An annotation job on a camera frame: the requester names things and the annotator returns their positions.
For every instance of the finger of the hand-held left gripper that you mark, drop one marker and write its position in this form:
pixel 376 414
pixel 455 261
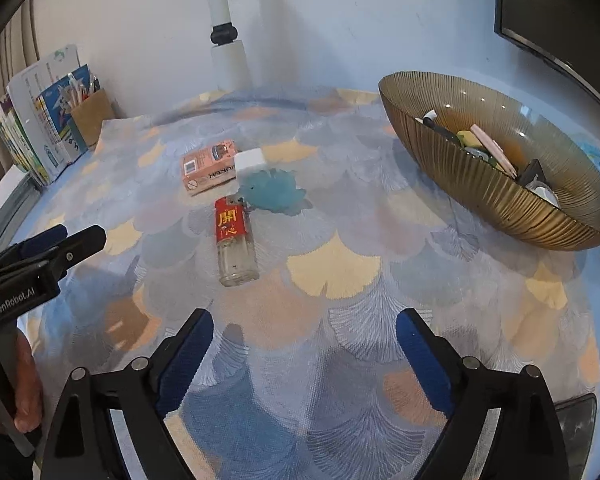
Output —
pixel 87 242
pixel 45 244

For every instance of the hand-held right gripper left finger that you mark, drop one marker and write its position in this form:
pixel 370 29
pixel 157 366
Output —
pixel 185 365

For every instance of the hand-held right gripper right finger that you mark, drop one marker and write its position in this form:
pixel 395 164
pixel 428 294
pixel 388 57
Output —
pixel 425 360

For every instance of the clear lighter red label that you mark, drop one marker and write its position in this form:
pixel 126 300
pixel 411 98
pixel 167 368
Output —
pixel 235 240

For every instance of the ribbed amber glass bowl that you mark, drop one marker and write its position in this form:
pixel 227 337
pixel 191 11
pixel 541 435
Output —
pixel 505 200

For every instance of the person's left hand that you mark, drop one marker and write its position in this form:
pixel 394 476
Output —
pixel 27 390

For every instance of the row of books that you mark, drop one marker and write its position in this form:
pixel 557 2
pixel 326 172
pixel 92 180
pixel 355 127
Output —
pixel 35 120

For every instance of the cardboard pen holder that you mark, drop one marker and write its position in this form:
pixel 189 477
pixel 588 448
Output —
pixel 92 115

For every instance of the patterned tablecloth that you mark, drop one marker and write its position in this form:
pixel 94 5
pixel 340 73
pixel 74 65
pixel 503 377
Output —
pixel 330 260

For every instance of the pink cardboard box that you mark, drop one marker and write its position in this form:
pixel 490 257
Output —
pixel 210 167

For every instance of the bundle of pens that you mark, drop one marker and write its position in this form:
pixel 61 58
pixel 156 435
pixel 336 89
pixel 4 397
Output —
pixel 82 85

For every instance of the dark grey chair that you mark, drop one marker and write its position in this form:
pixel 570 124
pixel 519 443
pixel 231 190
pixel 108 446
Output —
pixel 575 425

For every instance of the white cube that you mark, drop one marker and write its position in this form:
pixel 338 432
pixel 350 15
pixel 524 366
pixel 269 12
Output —
pixel 250 162

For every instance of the teal spiky toy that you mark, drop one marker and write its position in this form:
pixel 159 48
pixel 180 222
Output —
pixel 275 192

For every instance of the beige curtain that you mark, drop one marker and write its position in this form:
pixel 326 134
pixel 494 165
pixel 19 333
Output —
pixel 10 45

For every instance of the pink flat stick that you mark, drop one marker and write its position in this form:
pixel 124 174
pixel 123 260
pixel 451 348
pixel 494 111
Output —
pixel 490 147

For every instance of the white pole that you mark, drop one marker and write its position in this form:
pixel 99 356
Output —
pixel 225 65

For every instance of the white capped dark tube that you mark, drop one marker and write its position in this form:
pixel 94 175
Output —
pixel 442 130

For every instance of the black pole clamp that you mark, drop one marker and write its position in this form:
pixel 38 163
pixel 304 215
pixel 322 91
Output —
pixel 224 35

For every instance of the black monitor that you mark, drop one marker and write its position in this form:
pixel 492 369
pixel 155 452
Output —
pixel 555 5

